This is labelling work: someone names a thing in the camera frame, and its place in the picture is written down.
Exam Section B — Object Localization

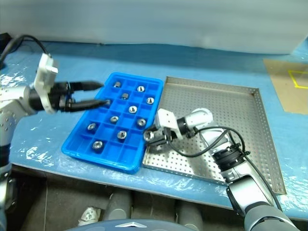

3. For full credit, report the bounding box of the brown cardboard mat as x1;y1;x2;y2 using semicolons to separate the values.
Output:
263;58;308;115

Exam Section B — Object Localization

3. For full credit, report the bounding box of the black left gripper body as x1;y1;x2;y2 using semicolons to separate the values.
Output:
48;81;75;113

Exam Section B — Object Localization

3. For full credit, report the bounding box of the perforated steel tray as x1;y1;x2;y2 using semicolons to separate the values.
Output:
141;76;287;195

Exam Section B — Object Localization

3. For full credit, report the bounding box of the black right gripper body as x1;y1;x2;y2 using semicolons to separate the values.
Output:
154;128;175;145

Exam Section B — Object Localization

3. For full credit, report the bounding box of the blue compartment tray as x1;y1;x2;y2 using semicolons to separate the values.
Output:
61;71;165;175

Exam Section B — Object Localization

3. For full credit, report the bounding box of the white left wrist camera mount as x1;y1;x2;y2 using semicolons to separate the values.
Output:
33;53;59;114

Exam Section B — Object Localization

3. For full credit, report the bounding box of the white rounded object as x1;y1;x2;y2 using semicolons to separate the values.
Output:
78;206;102;227

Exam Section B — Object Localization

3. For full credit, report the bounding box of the grey rounded cylinder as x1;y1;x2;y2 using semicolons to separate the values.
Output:
104;190;133;221
177;201;204;228

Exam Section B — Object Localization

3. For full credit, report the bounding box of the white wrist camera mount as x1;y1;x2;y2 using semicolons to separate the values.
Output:
33;53;59;114
154;108;183;140

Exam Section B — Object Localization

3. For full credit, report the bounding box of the grey dome with silver emblem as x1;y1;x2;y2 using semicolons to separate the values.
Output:
62;218;191;231

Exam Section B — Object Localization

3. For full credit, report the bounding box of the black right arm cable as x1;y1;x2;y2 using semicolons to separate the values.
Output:
166;127;283;212

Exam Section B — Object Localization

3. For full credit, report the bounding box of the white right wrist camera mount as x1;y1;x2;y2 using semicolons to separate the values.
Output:
154;108;183;140

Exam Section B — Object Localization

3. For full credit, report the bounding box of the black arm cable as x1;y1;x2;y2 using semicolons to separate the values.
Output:
0;35;52;70
166;127;283;212

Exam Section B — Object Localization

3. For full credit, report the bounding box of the white backdrop sheet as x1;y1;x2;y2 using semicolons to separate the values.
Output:
0;0;308;56

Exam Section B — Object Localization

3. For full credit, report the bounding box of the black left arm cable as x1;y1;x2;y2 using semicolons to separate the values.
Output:
0;35;52;70

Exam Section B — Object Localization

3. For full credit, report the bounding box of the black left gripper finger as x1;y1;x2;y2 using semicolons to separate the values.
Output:
69;81;105;93
69;98;111;112

